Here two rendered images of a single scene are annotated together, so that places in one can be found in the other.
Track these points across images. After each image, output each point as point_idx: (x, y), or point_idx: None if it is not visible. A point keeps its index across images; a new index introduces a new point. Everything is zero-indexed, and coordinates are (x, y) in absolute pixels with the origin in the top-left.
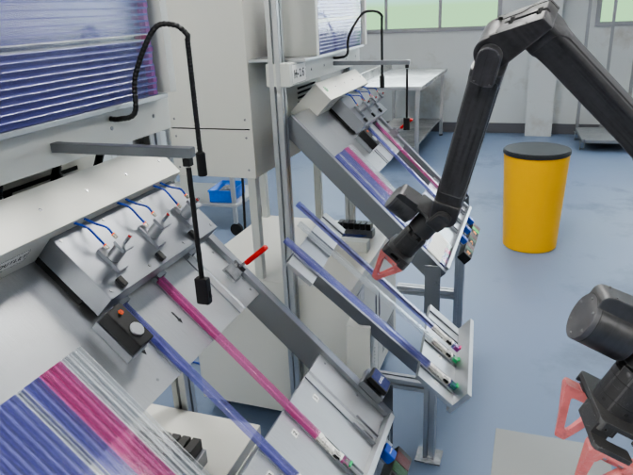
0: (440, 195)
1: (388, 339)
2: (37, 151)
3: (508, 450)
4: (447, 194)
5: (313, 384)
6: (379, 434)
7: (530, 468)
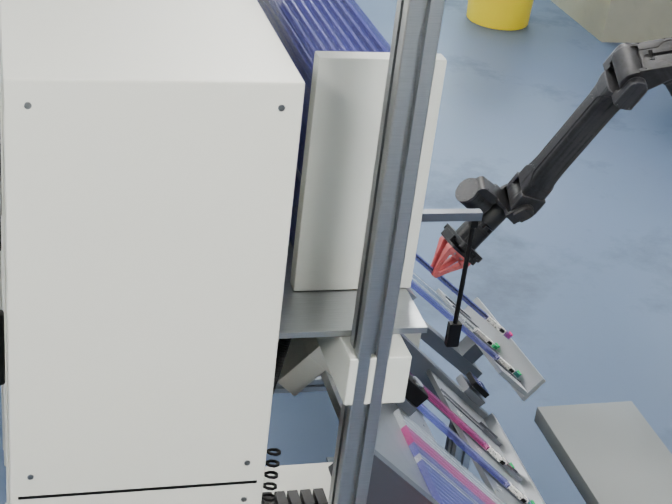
0: (531, 190)
1: (436, 338)
2: None
3: (561, 424)
4: (539, 189)
5: (451, 401)
6: (496, 435)
7: (590, 436)
